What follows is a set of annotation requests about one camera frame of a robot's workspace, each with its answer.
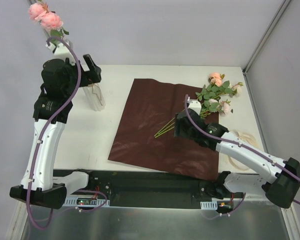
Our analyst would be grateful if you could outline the dark red wrapping paper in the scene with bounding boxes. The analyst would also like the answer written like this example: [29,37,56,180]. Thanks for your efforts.
[108,78,219,181]

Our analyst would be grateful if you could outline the pink flower bouquet green leaves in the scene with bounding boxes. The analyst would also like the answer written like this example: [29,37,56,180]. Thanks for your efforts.
[153,72,244,138]

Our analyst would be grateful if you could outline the cream printed ribbon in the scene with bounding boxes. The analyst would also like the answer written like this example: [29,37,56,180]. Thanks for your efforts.
[224,129,258,172]

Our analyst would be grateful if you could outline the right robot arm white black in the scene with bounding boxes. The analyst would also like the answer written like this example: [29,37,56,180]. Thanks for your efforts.
[174,109,300,209]

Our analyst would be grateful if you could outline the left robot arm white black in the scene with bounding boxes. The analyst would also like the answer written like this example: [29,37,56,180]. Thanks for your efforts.
[9,54,102,210]

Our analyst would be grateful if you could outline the beige ceramic vase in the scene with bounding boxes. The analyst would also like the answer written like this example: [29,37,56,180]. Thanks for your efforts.
[83,83,106,112]

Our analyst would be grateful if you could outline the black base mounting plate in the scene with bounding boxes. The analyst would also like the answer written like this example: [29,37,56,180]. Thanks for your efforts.
[66,168,273,210]

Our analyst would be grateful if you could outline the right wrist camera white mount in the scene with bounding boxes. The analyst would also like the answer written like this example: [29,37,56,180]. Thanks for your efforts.
[186,97,202,115]

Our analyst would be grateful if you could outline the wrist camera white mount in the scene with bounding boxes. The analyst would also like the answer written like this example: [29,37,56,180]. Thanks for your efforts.
[45,42,75,65]
[186,97,202,115]

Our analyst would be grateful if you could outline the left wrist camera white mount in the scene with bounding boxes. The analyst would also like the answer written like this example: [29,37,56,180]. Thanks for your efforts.
[45,42,75,65]

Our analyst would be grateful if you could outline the right side aluminium rail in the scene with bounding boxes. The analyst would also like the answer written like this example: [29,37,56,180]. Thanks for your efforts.
[242,71,269,153]

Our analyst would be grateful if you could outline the right white cable duct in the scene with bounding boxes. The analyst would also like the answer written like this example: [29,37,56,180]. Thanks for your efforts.
[200,199,218,211]

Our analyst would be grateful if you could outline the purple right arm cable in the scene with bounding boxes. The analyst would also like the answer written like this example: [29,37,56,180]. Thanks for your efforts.
[184,94,300,221]

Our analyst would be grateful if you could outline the right aluminium frame post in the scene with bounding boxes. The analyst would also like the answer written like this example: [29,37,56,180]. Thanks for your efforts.
[242,0,293,76]

